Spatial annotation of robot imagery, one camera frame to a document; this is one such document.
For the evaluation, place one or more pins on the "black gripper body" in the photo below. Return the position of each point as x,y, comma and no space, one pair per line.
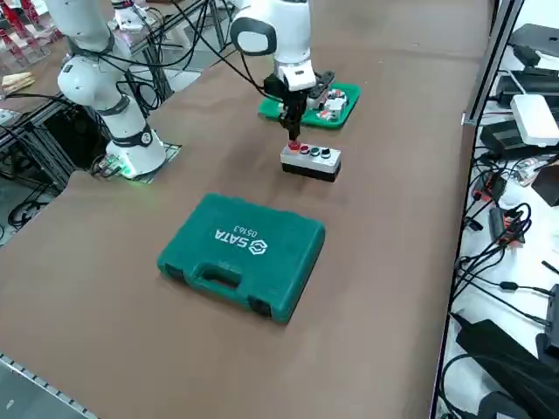
276,87

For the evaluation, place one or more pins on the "white four-button control box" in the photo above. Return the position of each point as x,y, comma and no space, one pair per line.
312,163

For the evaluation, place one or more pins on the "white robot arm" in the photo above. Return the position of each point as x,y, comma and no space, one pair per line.
131,131

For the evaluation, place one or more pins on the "orange white circuit breaker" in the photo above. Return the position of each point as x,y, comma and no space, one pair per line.
324,114
338,92

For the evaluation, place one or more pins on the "white square plastic block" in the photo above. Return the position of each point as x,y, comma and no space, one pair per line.
336,104

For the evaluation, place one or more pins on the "green plastic tray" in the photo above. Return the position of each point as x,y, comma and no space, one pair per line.
349,102

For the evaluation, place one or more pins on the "green plastic tool case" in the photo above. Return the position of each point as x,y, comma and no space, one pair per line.
244,262

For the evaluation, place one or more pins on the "white flat device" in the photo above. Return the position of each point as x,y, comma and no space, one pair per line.
535,120

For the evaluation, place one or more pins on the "wooden blocks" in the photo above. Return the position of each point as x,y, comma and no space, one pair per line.
17,83

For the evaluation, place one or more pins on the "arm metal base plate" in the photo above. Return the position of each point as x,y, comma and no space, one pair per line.
168,153

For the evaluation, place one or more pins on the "aluminium camera post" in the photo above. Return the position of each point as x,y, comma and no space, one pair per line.
493,61

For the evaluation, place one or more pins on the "aluminium edge rail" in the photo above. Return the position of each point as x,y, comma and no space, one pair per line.
39,384

